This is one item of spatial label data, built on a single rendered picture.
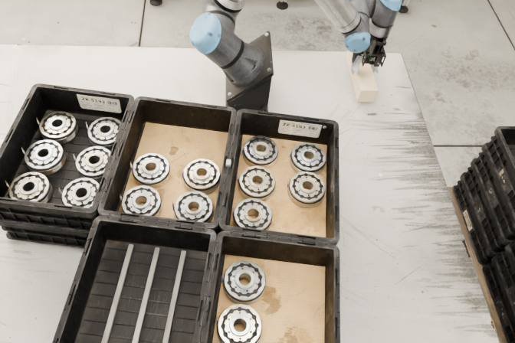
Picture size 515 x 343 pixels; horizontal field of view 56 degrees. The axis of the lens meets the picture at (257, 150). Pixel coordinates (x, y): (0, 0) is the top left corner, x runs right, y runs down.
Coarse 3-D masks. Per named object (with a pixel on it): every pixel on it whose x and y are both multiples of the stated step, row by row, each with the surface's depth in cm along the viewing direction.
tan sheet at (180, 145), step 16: (144, 128) 147; (160, 128) 148; (176, 128) 148; (192, 128) 148; (144, 144) 143; (160, 144) 144; (176, 144) 144; (192, 144) 145; (208, 144) 145; (224, 144) 146; (176, 160) 141; (192, 160) 141; (176, 176) 138; (160, 192) 134; (176, 192) 134; (192, 208) 132
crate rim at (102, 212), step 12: (144, 96) 141; (132, 108) 138; (204, 108) 141; (216, 108) 141; (228, 108) 141; (132, 120) 136; (228, 132) 136; (120, 144) 130; (228, 144) 133; (120, 156) 128; (228, 156) 131; (108, 180) 124; (108, 192) 121; (216, 204) 122; (120, 216) 118; (132, 216) 118; (144, 216) 118; (216, 216) 120; (216, 228) 119
